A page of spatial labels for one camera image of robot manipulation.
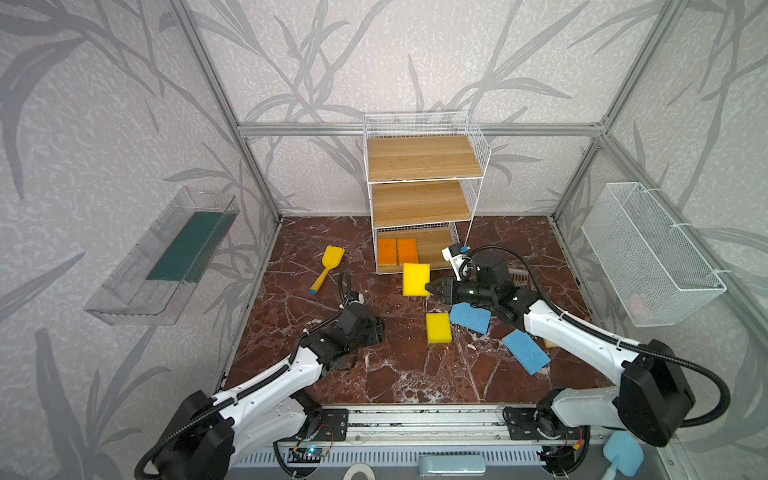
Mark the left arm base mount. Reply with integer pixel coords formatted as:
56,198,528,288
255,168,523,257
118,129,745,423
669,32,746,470
283,408,349,442

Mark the blue cellulose sponge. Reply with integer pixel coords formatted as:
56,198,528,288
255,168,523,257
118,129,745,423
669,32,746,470
449,303,491,335
501,330,551,376

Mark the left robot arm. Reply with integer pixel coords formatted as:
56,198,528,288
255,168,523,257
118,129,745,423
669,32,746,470
134,271,384,479

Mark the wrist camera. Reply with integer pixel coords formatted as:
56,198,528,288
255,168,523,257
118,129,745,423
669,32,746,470
346,291,365,305
442,244,471,281

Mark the blue cellulose sponge near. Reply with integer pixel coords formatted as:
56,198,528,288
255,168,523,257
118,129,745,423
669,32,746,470
449,303,491,335

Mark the white wire wooden shelf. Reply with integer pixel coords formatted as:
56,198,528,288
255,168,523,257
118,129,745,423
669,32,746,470
363,110,492,275

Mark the clear plastic wall tray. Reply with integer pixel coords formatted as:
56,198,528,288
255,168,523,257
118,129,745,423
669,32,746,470
84,187,240,326

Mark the yellow foam sponge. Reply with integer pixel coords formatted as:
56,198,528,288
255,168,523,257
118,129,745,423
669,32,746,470
426,313,452,344
402,263,431,297

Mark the blue cellulose sponge far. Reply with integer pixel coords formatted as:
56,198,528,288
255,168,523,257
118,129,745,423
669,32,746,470
501,330,551,376

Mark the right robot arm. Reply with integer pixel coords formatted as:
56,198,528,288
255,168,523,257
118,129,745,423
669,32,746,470
425,244,732,447

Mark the yellow toy shovel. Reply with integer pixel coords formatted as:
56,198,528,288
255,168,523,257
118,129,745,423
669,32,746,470
310,245,345,295

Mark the light blue brush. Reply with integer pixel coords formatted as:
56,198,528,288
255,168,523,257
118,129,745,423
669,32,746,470
601,431,644,480

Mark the beige orange scrub sponge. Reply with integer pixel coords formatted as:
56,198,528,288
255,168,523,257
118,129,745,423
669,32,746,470
377,238,398,267

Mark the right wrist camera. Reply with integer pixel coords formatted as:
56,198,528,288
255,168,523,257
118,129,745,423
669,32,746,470
442,244,471,281

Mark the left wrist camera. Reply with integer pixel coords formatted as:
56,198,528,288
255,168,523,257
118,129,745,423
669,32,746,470
346,291,365,305

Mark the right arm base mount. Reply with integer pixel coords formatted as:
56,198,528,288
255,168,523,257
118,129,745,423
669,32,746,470
502,406,583,444

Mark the green circuit board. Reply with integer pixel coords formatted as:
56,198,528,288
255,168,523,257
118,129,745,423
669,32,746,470
288,444,332,464

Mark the white wire wall basket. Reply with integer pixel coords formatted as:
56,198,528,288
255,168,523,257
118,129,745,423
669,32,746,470
582,182,727,327

